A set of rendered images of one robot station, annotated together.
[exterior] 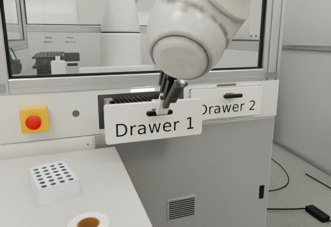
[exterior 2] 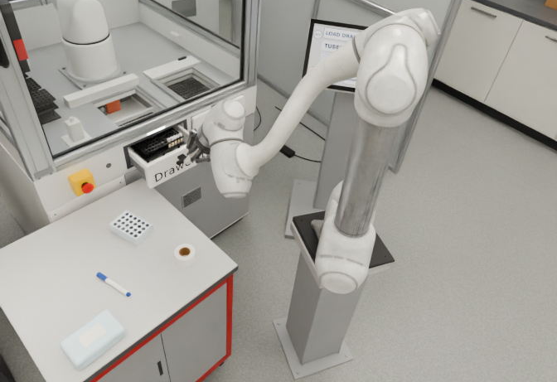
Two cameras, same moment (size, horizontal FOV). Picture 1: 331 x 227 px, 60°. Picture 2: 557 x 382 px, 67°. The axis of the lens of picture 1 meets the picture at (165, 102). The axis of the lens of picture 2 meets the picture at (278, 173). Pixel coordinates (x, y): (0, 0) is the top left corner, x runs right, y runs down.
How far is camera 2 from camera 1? 1.03 m
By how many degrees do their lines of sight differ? 40
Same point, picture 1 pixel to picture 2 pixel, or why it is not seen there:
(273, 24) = (251, 45)
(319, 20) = not seen: outside the picture
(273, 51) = (252, 65)
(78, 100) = (108, 156)
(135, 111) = (167, 161)
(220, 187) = not seen: hidden behind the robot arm
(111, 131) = (152, 180)
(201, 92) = (201, 117)
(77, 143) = (112, 185)
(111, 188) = (170, 220)
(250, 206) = not seen: hidden behind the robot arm
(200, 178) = (203, 173)
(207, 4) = (245, 176)
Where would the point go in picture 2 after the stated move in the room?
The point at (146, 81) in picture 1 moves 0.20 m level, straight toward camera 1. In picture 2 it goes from (158, 123) to (176, 153)
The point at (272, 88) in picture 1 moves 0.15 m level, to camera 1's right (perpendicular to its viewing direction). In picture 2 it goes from (252, 93) to (280, 88)
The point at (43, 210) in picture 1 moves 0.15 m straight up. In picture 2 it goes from (142, 248) to (136, 219)
